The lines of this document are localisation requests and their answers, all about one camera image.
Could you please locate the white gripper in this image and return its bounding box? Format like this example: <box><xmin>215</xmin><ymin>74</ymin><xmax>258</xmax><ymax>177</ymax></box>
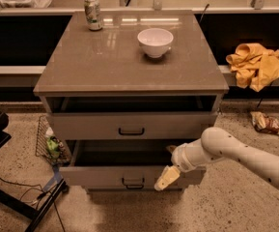
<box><xmin>154</xmin><ymin>144</ymin><xmax>195</xmax><ymax>190</ymax></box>

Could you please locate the grey drawer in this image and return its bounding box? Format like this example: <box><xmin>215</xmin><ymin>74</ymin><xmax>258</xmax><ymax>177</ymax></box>
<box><xmin>47</xmin><ymin>112</ymin><xmax>217</xmax><ymax>140</ymax></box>
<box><xmin>59</xmin><ymin>139</ymin><xmax>208</xmax><ymax>189</ymax></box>
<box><xmin>85</xmin><ymin>188</ymin><xmax>182</xmax><ymax>193</ymax></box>

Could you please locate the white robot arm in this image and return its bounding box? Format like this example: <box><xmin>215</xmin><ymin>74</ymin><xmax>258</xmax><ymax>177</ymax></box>
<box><xmin>154</xmin><ymin>127</ymin><xmax>279</xmax><ymax>190</ymax></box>

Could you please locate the grey drawer cabinet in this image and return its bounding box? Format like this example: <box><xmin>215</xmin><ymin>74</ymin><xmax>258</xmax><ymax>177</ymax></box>
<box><xmin>33</xmin><ymin>10</ymin><xmax>230</xmax><ymax>195</ymax></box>

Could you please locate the brown snack bag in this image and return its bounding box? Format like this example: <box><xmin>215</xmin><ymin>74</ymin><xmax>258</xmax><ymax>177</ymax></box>
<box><xmin>250</xmin><ymin>111</ymin><xmax>279</xmax><ymax>135</ymax></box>

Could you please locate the blue tape strip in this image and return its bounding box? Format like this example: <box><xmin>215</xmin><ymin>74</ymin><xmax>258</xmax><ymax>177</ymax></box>
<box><xmin>42</xmin><ymin>164</ymin><xmax>66</xmax><ymax>193</ymax></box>

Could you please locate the green snack bag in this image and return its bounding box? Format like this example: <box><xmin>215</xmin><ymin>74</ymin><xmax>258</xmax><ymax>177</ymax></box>
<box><xmin>46</xmin><ymin>136</ymin><xmax>61</xmax><ymax>160</ymax></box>

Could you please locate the white ceramic bowl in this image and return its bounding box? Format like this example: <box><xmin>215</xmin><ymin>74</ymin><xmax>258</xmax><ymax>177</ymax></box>
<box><xmin>137</xmin><ymin>28</ymin><xmax>174</xmax><ymax>58</ymax></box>

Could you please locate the yellow crumpled cloth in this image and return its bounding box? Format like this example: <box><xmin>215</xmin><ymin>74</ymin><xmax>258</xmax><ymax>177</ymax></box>
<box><xmin>226</xmin><ymin>43</ymin><xmax>279</xmax><ymax>92</ymax></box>

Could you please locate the green white soda can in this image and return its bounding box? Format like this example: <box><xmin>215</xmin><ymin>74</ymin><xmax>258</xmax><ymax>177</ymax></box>
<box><xmin>84</xmin><ymin>0</ymin><xmax>102</xmax><ymax>31</ymax></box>

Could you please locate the black chair base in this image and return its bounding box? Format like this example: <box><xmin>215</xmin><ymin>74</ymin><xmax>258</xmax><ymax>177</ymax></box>
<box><xmin>0</xmin><ymin>111</ymin><xmax>70</xmax><ymax>232</ymax></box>

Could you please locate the wire mesh basket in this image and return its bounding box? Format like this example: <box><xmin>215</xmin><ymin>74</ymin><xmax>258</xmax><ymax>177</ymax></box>
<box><xmin>35</xmin><ymin>115</ymin><xmax>70</xmax><ymax>165</ymax></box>

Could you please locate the black cable on floor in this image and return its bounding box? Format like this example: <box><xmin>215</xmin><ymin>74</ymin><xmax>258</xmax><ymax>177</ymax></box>
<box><xmin>0</xmin><ymin>161</ymin><xmax>66</xmax><ymax>232</ymax></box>

